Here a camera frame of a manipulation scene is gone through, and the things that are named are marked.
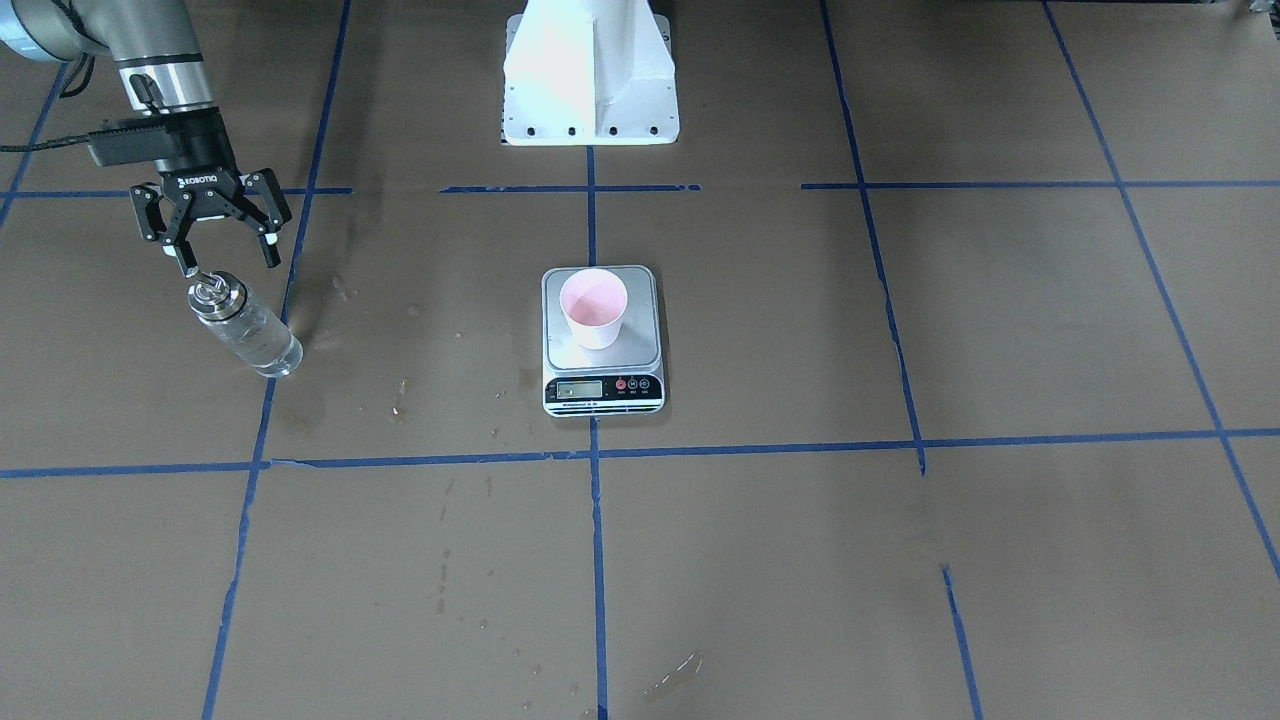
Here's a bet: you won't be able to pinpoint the brown paper table cover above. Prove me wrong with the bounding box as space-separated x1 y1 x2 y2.
3 1 1277 719

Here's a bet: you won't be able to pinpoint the digital kitchen scale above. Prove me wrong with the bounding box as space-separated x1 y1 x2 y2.
541 265 668 418

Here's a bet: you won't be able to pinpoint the clear glass sauce bottle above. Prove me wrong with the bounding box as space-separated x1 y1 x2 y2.
187 272 305 378

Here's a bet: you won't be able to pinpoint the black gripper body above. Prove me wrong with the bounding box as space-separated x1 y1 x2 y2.
150 108 251 222

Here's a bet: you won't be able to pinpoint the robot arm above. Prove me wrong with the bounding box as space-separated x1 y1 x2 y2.
3 1 292 277

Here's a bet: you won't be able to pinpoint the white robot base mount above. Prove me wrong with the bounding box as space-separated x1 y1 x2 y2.
500 1 681 147

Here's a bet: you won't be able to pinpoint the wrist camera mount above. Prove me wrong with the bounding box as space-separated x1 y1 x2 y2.
87 115 188 167

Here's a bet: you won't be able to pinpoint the pink cup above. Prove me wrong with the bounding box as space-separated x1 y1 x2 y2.
559 268 628 351

